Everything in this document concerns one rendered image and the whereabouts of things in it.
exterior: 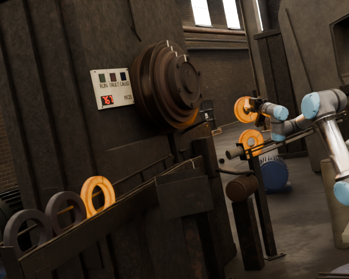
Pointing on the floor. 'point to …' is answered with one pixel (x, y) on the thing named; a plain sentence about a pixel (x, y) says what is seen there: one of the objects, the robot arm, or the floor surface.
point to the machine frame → (91, 123)
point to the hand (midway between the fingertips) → (246, 106)
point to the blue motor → (275, 174)
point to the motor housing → (246, 220)
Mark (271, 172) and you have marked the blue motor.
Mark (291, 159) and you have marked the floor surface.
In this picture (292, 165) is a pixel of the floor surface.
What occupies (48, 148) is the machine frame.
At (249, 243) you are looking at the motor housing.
